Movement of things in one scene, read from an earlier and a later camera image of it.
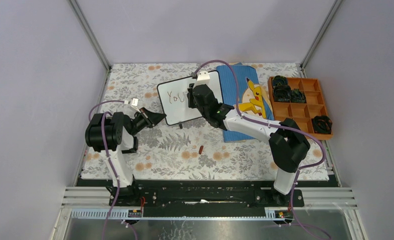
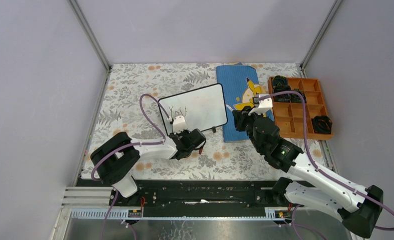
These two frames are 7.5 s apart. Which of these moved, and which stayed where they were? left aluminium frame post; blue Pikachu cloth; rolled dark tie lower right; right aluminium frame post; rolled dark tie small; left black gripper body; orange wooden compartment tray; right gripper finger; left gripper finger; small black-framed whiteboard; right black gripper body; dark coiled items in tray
Moved: left gripper finger; right gripper finger; left black gripper body; right black gripper body; small black-framed whiteboard
Stayed: rolled dark tie small; left aluminium frame post; dark coiled items in tray; right aluminium frame post; blue Pikachu cloth; rolled dark tie lower right; orange wooden compartment tray
